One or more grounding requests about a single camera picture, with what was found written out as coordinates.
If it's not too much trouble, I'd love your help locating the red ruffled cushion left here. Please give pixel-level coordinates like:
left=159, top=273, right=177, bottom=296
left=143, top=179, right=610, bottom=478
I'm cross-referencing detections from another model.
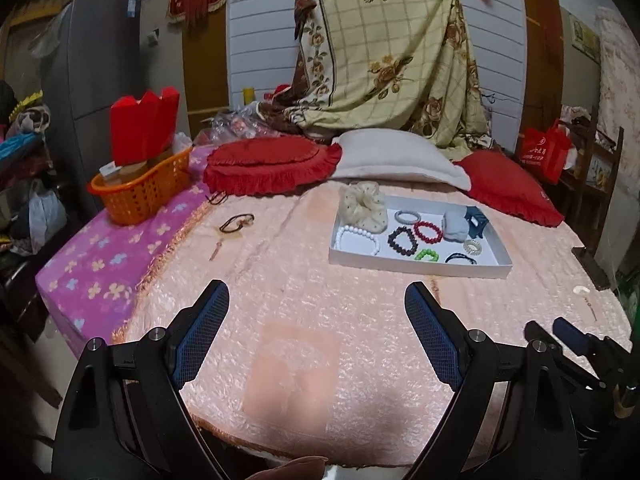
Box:
left=203, top=134, right=343, bottom=196

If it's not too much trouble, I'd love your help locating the purple floral sheet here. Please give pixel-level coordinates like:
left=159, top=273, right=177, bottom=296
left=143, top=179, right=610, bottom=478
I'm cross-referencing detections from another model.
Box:
left=36, top=148, right=210, bottom=356

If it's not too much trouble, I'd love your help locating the brown hair tie with charm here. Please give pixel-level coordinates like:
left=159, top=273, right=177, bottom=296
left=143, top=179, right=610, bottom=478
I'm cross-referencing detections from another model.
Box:
left=218, top=212, right=256, bottom=234

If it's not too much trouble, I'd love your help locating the black hairpin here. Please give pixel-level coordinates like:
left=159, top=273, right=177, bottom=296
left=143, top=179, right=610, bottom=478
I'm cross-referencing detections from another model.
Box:
left=206, top=192, right=228, bottom=206

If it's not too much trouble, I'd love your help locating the cream dotted scrunchie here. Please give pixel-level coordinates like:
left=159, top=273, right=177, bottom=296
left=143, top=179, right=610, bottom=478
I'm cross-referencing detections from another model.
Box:
left=337, top=181, right=388, bottom=234

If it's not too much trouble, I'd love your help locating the pink quilted bedspread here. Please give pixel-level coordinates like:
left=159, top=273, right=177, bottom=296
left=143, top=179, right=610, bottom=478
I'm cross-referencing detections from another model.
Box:
left=114, top=182, right=631, bottom=467

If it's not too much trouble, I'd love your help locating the blue hair claw clip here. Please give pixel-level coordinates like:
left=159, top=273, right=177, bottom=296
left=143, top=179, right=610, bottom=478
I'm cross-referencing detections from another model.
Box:
left=464, top=206, right=489, bottom=240

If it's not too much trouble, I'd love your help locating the grey refrigerator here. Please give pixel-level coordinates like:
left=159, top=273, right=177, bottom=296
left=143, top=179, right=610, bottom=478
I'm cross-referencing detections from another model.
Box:
left=40, top=0, right=143, bottom=218

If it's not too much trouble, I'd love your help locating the wooden chair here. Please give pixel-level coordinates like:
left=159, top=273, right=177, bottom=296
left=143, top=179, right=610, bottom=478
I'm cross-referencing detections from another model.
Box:
left=560, top=104, right=625, bottom=256

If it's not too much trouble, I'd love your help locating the person's left hand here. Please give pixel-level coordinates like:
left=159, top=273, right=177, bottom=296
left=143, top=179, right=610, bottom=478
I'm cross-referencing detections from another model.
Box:
left=247, top=456, right=326, bottom=480

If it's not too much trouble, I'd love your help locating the red box in basket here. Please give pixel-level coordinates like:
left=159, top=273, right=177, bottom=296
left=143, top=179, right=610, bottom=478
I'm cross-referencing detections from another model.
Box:
left=110, top=87, right=180, bottom=166

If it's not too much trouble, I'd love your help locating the red bead bracelet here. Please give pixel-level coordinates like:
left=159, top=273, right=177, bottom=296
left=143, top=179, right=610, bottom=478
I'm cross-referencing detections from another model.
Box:
left=412, top=219, right=445, bottom=246

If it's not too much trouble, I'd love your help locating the white bead bracelet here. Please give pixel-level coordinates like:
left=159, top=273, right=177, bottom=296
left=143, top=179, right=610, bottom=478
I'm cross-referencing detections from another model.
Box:
left=335, top=224, right=381, bottom=257

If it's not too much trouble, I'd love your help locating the beige pillow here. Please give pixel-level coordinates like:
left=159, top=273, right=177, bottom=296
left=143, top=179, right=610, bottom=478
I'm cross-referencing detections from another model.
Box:
left=331, top=128, right=471, bottom=191

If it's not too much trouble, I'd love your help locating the dark brown bead bracelet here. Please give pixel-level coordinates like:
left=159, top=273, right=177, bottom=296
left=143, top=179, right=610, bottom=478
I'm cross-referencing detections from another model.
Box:
left=386, top=225, right=420, bottom=257

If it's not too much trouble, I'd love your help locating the clear plastic bag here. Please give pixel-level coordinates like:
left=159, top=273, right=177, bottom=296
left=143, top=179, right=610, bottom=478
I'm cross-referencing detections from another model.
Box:
left=194, top=102, right=281, bottom=148

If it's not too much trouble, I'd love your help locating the orange plastic basket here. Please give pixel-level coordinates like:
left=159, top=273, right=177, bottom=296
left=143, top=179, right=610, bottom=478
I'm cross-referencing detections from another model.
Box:
left=87, top=146, right=193, bottom=226

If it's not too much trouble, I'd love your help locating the floral yellow blanket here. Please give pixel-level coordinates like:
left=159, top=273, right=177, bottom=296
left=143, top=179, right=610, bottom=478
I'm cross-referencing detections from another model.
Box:
left=257, top=0, right=492, bottom=160

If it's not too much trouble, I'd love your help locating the red shopping bag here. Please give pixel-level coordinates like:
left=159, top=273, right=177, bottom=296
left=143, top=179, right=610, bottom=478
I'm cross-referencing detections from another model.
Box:
left=516, top=120, right=573, bottom=184

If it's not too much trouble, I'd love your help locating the white shallow tray box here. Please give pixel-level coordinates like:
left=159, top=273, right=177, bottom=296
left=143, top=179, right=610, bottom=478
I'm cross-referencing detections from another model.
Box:
left=329, top=195, right=513, bottom=278

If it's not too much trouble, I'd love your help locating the red cushion right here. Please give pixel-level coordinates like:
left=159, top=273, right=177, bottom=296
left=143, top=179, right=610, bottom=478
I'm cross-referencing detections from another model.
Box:
left=454, top=150, right=564, bottom=228

